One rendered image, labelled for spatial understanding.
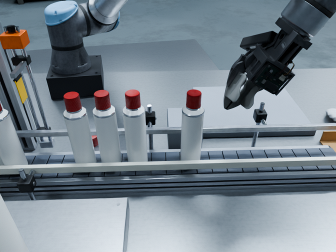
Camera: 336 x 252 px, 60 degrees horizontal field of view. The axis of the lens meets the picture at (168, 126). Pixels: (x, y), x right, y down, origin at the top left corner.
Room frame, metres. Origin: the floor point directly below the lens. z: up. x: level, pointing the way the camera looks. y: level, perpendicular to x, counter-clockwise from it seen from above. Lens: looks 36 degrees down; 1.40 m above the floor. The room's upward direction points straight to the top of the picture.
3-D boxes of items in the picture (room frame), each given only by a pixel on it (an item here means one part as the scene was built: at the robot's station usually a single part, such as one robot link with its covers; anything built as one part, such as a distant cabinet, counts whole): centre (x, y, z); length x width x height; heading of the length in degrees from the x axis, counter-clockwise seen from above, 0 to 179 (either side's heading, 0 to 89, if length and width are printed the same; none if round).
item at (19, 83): (0.56, 0.32, 1.09); 0.03 x 0.01 x 0.06; 2
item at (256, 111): (0.64, -0.25, 0.91); 0.07 x 0.03 x 0.17; 2
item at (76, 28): (1.07, 0.37, 1.08); 0.13 x 0.12 x 0.14; 133
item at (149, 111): (0.63, 0.05, 0.91); 0.07 x 0.03 x 0.17; 2
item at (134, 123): (0.56, 0.08, 0.98); 0.05 x 0.05 x 0.20
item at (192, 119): (0.56, -0.06, 0.98); 0.05 x 0.05 x 0.20
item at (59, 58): (1.06, 0.38, 0.97); 0.15 x 0.15 x 0.10
